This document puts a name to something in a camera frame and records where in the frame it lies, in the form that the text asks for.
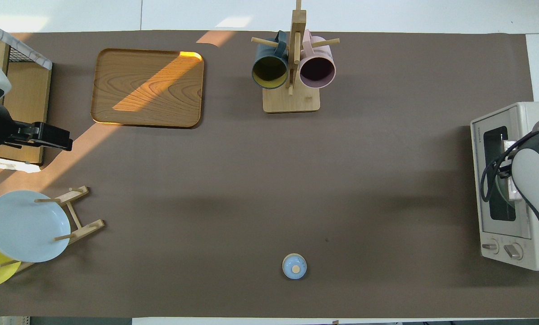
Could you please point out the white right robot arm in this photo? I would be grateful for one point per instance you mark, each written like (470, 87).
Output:
(535, 180)

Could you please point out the silver oven knob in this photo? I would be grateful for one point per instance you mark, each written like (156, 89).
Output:
(513, 251)
(490, 246)

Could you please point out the white toaster oven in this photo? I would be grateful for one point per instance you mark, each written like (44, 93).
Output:
(537, 253)

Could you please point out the wooden base board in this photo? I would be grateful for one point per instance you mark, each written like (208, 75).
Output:
(28, 99)

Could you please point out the white checked cloth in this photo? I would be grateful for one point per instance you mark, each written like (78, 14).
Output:
(30, 52)

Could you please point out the light blue plate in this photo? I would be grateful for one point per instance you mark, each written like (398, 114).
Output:
(25, 228)

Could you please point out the wooden plate rack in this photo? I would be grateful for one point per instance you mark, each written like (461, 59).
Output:
(82, 228)

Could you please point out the wooden tray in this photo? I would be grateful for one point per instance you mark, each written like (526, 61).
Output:
(147, 88)

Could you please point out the brown table mat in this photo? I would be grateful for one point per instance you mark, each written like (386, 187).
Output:
(233, 180)

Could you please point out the dark blue mug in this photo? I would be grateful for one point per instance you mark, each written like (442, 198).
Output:
(269, 72)

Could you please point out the wooden mug rack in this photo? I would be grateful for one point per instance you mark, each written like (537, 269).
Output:
(292, 101)

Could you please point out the pink mug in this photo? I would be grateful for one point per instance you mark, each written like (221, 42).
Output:
(316, 72)

